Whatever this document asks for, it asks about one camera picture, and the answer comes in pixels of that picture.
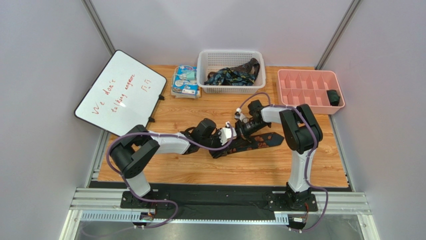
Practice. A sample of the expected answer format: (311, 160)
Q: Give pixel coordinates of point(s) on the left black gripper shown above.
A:
(219, 144)

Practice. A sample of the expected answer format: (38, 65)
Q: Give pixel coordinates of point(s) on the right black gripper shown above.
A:
(241, 126)

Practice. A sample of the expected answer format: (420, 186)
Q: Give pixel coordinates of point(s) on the black orange floral tie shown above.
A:
(254, 142)

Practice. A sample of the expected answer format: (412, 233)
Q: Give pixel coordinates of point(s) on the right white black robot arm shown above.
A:
(302, 135)

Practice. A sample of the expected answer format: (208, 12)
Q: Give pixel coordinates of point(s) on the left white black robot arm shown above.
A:
(129, 154)

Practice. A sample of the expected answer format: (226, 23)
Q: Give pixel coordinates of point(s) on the dark floral ties pile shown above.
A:
(244, 75)

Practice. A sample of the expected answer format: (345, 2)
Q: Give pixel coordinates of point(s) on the pink divided organizer tray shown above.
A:
(300, 86)

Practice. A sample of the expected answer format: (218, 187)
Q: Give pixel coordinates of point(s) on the white plastic basket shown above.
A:
(214, 60)

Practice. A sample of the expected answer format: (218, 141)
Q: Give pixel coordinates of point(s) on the blue white packet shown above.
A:
(184, 82)

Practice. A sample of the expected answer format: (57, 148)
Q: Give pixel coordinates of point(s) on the rolled black tie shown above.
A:
(333, 97)

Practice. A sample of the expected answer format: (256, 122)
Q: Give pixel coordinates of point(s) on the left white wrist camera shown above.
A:
(227, 133)

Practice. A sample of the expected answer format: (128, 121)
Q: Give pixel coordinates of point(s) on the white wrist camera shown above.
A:
(227, 133)
(239, 116)

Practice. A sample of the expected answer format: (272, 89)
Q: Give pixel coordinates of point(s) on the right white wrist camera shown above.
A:
(239, 116)

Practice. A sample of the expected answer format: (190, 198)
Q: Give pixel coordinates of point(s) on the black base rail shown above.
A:
(213, 202)

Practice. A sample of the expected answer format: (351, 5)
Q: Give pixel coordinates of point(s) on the white whiteboard black frame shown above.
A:
(124, 95)

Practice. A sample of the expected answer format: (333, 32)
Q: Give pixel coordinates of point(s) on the right aluminium frame post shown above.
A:
(338, 33)

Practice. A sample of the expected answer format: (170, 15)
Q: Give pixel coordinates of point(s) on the aluminium frame post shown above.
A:
(93, 14)
(338, 33)

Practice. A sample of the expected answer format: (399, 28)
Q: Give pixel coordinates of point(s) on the left aluminium frame post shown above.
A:
(93, 14)

